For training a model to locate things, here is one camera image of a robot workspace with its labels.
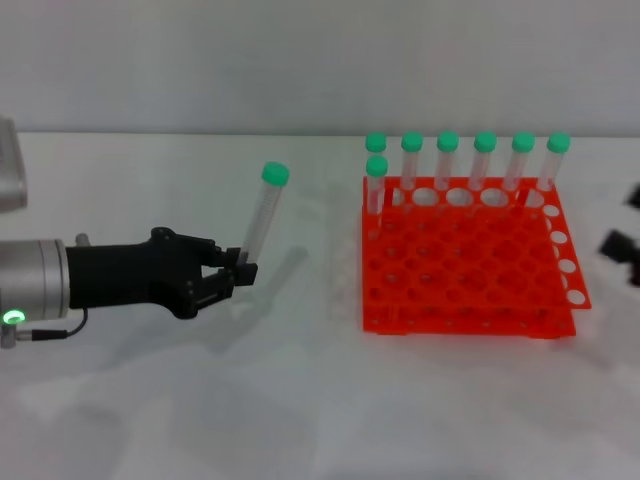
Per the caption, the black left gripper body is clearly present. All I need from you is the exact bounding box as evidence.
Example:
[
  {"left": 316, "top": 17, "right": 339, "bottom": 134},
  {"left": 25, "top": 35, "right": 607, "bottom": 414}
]
[{"left": 66, "top": 227, "right": 222, "bottom": 321}]

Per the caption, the green-capped clear test tube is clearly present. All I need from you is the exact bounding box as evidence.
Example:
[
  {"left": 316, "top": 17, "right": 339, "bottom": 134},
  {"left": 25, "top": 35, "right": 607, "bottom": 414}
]
[
  {"left": 473, "top": 130, "right": 498, "bottom": 209},
  {"left": 399, "top": 130, "right": 424, "bottom": 214},
  {"left": 238, "top": 161, "right": 291, "bottom": 266},
  {"left": 364, "top": 132, "right": 389, "bottom": 161},
  {"left": 365, "top": 155, "right": 390, "bottom": 231},
  {"left": 436, "top": 130, "right": 460, "bottom": 211},
  {"left": 534, "top": 131, "right": 572, "bottom": 206},
  {"left": 511, "top": 130, "right": 536, "bottom": 206}
]

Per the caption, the orange plastic test tube rack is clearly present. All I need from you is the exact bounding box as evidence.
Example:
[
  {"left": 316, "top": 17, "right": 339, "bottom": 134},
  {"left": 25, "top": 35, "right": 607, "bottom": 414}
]
[{"left": 360, "top": 175, "right": 593, "bottom": 337}]

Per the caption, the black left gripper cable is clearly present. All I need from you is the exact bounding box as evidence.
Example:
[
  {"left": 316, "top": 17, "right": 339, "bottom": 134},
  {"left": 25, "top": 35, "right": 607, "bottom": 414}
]
[{"left": 17, "top": 231, "right": 92, "bottom": 342}]

